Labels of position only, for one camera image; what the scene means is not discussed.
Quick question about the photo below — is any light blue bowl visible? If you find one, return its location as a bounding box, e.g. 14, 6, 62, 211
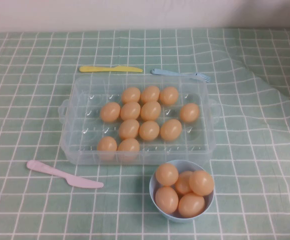
149, 159, 215, 223

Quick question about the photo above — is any green checked tablecloth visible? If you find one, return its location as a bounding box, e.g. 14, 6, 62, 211
0, 26, 290, 240

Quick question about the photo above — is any pink plastic knife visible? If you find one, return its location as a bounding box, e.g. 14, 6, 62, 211
26, 160, 105, 189

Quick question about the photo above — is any yellow plastic knife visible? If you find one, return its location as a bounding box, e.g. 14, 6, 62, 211
79, 65, 144, 74

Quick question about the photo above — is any clear plastic egg box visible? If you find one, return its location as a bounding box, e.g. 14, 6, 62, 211
58, 75, 221, 167

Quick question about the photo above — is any blue plastic fork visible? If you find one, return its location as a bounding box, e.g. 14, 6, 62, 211
151, 68, 212, 83

